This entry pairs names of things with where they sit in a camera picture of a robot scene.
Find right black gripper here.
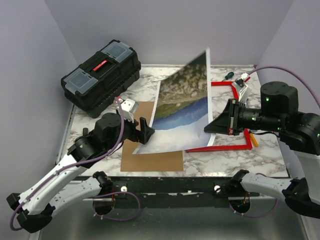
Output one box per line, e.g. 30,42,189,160
202,97,280,134

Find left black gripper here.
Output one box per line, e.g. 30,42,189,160
104,112,154,152

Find red wooden picture frame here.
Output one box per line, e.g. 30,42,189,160
186,81,253,153

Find landscape photo print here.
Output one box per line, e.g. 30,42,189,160
134,48,216,155

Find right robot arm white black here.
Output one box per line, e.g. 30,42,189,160
203,81,320,219

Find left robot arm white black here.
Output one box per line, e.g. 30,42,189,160
6,112,155,233

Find brown fibreboard backing panel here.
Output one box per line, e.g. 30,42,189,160
120,101,185,173

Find small black cylinder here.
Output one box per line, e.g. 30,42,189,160
82,127,89,137

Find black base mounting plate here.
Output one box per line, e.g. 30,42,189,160
82,174,261,210

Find black plastic toolbox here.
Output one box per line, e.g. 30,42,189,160
60,39,142,119

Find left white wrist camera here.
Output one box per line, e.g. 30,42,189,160
117,97,139,123

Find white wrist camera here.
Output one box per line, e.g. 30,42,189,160
231,73,252,104
117,97,139,123

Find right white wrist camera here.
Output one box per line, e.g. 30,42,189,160
231,73,252,104

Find green handled screwdriver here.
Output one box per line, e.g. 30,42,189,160
222,71,235,82

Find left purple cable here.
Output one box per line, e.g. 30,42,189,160
9,97,126,231

